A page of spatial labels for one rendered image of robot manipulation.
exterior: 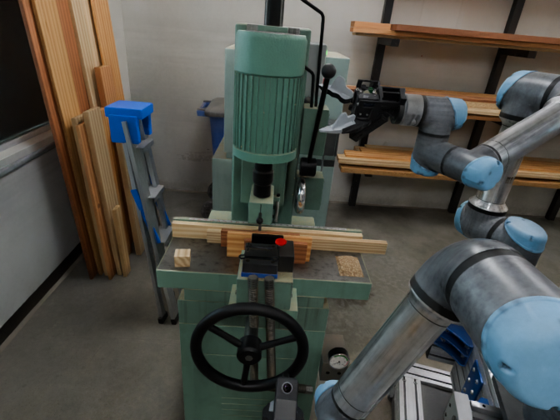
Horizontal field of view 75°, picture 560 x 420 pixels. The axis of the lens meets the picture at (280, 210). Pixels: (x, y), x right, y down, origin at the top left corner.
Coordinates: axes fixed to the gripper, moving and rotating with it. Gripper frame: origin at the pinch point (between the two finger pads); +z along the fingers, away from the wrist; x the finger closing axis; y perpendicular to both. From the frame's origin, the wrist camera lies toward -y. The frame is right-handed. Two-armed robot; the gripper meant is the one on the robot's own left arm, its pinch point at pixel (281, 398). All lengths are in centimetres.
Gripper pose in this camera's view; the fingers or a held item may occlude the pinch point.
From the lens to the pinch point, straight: 99.1
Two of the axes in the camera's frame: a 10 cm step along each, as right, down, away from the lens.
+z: -0.4, 0.6, 10.0
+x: 10.0, 0.7, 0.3
